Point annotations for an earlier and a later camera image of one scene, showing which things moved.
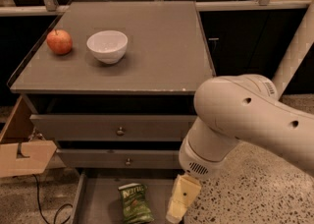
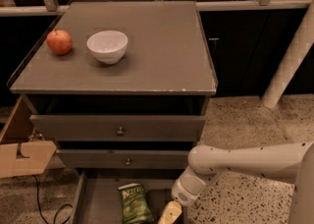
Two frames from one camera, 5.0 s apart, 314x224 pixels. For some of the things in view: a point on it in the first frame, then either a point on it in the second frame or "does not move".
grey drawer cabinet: (114, 84) does not move
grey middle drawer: (120, 158) does not move
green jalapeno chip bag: (136, 208) does not move
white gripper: (195, 162) to (181, 194)
